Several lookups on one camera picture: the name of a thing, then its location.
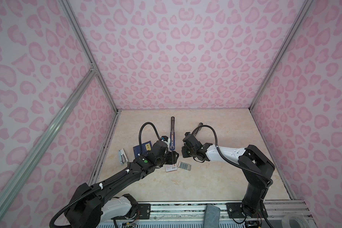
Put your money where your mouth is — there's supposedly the staple tray with staples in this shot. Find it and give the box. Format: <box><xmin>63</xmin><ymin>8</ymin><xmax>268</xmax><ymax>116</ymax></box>
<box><xmin>178</xmin><ymin>161</ymin><xmax>192</xmax><ymax>171</ymax></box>

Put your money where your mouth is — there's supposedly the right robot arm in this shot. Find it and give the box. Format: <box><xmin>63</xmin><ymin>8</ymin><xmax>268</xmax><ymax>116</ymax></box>
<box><xmin>182</xmin><ymin>132</ymin><xmax>275</xmax><ymax>217</ymax></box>

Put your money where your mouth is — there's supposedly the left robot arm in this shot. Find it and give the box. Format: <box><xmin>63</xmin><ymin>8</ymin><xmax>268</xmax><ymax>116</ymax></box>
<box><xmin>60</xmin><ymin>141</ymin><xmax>179</xmax><ymax>228</ymax></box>

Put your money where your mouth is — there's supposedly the small white stapler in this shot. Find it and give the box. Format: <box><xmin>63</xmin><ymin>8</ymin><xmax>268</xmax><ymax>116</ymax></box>
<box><xmin>118</xmin><ymin>149</ymin><xmax>128</xmax><ymax>165</ymax></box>

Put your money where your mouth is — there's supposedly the blue book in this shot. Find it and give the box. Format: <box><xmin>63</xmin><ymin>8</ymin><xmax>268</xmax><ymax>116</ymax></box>
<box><xmin>133</xmin><ymin>141</ymin><xmax>152</xmax><ymax>158</ymax></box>

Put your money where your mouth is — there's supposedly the grey foam block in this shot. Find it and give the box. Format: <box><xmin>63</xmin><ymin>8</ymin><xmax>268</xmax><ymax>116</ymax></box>
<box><xmin>202</xmin><ymin>204</ymin><xmax>220</xmax><ymax>228</ymax></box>

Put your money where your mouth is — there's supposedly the clear tape roll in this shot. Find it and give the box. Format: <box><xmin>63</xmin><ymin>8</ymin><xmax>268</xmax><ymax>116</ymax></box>
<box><xmin>281</xmin><ymin>214</ymin><xmax>310</xmax><ymax>228</ymax></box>

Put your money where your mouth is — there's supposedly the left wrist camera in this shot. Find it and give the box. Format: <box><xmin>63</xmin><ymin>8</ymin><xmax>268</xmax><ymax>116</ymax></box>
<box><xmin>161</xmin><ymin>136</ymin><xmax>171</xmax><ymax>144</ymax></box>

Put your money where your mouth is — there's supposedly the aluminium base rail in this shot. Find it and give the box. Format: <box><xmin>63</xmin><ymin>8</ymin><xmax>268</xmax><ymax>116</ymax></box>
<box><xmin>64</xmin><ymin>200</ymin><xmax>317</xmax><ymax>228</ymax></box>

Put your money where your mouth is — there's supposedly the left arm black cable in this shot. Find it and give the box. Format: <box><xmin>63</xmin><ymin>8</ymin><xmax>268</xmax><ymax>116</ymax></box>
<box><xmin>49</xmin><ymin>122</ymin><xmax>162</xmax><ymax>228</ymax></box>

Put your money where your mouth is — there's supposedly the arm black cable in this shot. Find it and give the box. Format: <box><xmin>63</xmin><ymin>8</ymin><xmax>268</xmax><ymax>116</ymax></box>
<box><xmin>49</xmin><ymin>122</ymin><xmax>162</xmax><ymax>228</ymax></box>
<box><xmin>191</xmin><ymin>124</ymin><xmax>274</xmax><ymax>186</ymax></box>

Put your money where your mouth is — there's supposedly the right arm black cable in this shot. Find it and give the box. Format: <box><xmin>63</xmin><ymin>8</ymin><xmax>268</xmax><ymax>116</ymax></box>
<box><xmin>191</xmin><ymin>124</ymin><xmax>274</xmax><ymax>186</ymax></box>

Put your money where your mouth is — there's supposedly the left aluminium frame beam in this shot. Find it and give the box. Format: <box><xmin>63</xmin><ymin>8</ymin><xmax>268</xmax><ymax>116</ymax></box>
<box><xmin>0</xmin><ymin>68</ymin><xmax>97</xmax><ymax>221</ymax></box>

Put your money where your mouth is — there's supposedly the aluminium corner frame post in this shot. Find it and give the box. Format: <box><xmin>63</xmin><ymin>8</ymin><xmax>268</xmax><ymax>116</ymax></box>
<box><xmin>249</xmin><ymin>0</ymin><xmax>315</xmax><ymax>113</ymax></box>

